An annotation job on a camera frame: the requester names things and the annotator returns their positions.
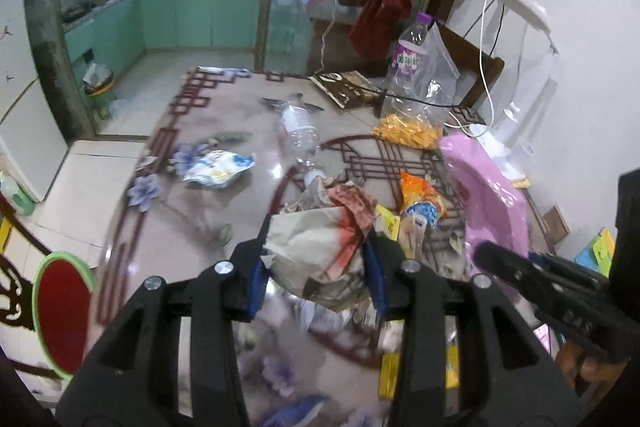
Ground orange snack bag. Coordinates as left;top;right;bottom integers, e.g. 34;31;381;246
399;171;447;228

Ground brown paper wad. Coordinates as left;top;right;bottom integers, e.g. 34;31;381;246
262;176;376;312

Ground yellow cardboard box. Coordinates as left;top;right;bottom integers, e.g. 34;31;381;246
378;343;460;401

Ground green kitchen trash bin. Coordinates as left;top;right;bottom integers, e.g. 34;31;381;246
82;62;116;120

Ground green kitchen cabinets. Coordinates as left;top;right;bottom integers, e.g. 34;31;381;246
64;0;259;74

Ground red bin with green rim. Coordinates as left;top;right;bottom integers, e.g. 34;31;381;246
32;251;94;379

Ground pink plastic bag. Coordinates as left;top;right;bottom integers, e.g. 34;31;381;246
435;133;528;281

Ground dark carved wooden chair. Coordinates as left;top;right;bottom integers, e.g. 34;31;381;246
1;196;62;383

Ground blue plastic wrapper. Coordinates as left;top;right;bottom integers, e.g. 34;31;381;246
262;393;328;427

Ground white desk lamp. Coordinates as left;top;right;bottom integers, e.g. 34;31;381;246
476;0;559;183

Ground blue white snack wrapper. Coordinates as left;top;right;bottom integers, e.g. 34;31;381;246
182;150;256;188

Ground white refrigerator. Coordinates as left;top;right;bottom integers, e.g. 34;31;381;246
0;0;68;202

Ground clear bag of orange snacks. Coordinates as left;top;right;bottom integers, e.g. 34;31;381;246
373;22;460;150

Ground purple label water bottle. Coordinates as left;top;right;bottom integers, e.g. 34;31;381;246
381;11;433;116

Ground clear empty plastic bottle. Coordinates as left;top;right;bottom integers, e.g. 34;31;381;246
280;101;326;187

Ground brown patterned flat box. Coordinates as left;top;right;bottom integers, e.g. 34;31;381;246
308;70;382;110

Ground red hanging garment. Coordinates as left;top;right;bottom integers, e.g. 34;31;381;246
348;0;412;61

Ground wooden chair by wall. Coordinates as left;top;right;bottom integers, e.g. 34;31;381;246
438;24;504;108

